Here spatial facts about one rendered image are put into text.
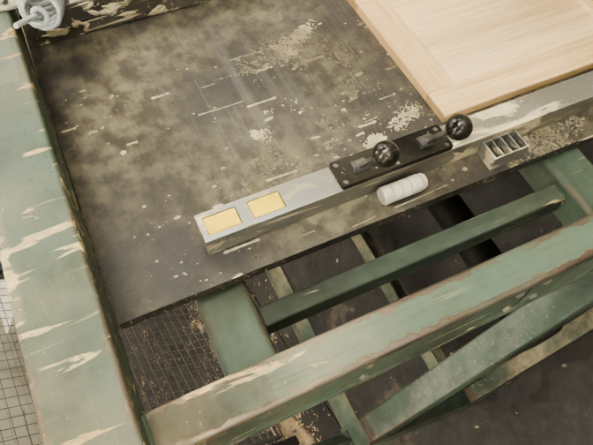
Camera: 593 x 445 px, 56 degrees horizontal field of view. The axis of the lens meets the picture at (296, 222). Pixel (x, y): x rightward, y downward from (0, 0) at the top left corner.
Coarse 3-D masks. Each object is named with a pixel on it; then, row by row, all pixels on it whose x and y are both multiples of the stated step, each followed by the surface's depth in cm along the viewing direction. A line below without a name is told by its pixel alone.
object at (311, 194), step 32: (544, 96) 96; (576, 96) 96; (480, 128) 92; (512, 128) 93; (448, 160) 92; (288, 192) 84; (320, 192) 84; (352, 192) 86; (256, 224) 81; (288, 224) 85
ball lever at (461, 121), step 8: (448, 120) 78; (456, 120) 77; (464, 120) 77; (448, 128) 78; (456, 128) 77; (464, 128) 77; (472, 128) 78; (424, 136) 88; (432, 136) 85; (440, 136) 83; (448, 136) 79; (456, 136) 78; (464, 136) 78; (424, 144) 88; (432, 144) 88
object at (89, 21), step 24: (0, 0) 93; (72, 0) 100; (96, 0) 101; (120, 0) 103; (144, 0) 106; (168, 0) 108; (192, 0) 110; (72, 24) 103; (96, 24) 105; (120, 24) 107
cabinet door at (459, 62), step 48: (384, 0) 111; (432, 0) 112; (480, 0) 113; (528, 0) 113; (576, 0) 114; (384, 48) 107; (432, 48) 105; (480, 48) 105; (528, 48) 106; (576, 48) 106; (432, 96) 98; (480, 96) 98
